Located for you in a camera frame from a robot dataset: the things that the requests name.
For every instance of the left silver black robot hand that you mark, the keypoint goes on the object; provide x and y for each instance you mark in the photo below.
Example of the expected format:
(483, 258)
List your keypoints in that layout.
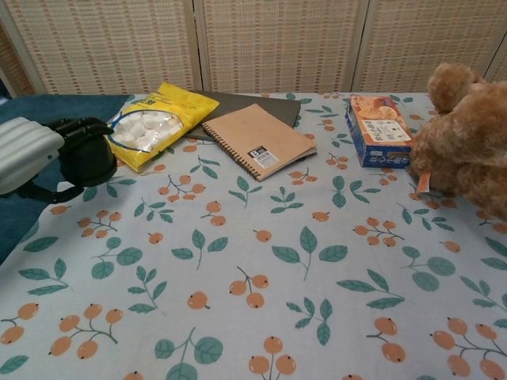
(27, 154)

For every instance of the black round cup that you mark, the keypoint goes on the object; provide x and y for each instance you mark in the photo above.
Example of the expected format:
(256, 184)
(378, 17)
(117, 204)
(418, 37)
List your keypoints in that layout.
(91, 162)

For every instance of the teal felt table cover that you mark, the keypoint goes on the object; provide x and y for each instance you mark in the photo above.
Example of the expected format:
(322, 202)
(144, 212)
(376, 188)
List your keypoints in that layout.
(16, 225)

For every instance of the yellow marshmallow bag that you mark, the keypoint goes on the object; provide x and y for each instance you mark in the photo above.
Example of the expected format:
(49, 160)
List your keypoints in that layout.
(174, 107)

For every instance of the grey closed laptop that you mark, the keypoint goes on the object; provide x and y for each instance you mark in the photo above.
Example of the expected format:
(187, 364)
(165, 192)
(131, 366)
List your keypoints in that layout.
(245, 99)

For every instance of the kraft spiral notebook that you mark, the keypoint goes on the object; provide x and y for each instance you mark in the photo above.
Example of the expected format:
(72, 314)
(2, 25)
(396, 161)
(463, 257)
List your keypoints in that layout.
(257, 134)

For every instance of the floral fruit print tablecloth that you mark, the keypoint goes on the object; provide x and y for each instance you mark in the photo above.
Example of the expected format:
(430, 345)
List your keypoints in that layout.
(277, 237)

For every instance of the woven bamboo folding screen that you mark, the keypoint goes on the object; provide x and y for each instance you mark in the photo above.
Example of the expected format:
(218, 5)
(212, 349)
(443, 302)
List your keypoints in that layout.
(277, 39)

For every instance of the orange and blue cookie box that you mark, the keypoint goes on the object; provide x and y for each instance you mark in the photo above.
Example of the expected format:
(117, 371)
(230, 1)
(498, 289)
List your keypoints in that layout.
(380, 130)

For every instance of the brown plush dog toy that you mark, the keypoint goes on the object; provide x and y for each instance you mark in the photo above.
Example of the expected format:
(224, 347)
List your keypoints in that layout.
(467, 138)

